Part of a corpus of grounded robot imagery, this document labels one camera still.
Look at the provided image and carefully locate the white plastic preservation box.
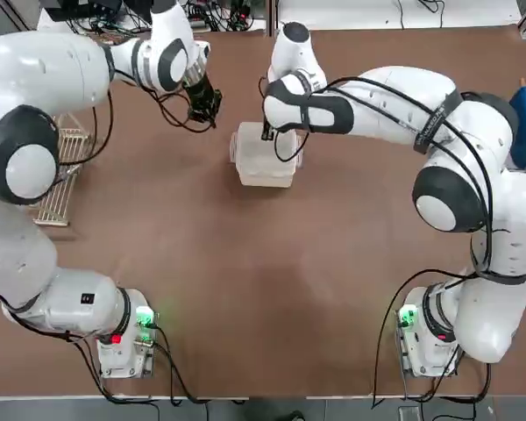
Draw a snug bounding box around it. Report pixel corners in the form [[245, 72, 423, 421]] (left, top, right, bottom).
[[238, 168, 296, 189]]

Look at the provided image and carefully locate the black left base cable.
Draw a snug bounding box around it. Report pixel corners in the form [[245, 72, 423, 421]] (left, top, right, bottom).
[[81, 324, 211, 407]]

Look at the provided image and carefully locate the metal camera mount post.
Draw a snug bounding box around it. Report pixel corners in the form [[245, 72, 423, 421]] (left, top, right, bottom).
[[265, 0, 280, 37]]

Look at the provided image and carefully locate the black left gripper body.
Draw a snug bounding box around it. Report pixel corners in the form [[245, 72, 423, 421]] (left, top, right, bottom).
[[188, 76, 223, 113]]

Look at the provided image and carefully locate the translucent plastic box lid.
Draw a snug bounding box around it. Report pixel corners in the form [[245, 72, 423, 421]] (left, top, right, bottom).
[[230, 121, 307, 176]]

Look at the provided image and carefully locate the white wire rack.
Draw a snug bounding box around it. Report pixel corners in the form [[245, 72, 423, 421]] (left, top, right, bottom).
[[33, 111, 94, 228]]

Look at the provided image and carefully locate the black base cable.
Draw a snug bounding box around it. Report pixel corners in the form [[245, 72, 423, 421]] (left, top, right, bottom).
[[81, 324, 211, 407], [371, 269, 471, 410]]

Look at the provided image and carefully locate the white desk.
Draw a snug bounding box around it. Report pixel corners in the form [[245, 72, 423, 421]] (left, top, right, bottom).
[[34, 0, 522, 34]]

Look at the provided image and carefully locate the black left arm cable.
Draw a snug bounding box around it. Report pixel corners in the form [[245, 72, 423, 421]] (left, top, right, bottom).
[[56, 85, 218, 176]]

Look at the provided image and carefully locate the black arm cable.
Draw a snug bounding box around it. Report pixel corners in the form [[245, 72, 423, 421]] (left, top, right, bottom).
[[257, 76, 516, 282], [56, 85, 218, 176]]

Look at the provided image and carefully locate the black right base cable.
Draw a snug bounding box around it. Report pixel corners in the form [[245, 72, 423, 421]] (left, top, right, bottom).
[[371, 269, 471, 410]]

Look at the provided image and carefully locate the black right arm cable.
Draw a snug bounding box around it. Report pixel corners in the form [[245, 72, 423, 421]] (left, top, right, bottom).
[[257, 76, 516, 282]]

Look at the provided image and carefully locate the black equipment box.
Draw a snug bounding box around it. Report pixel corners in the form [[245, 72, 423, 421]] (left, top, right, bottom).
[[43, 0, 124, 22]]

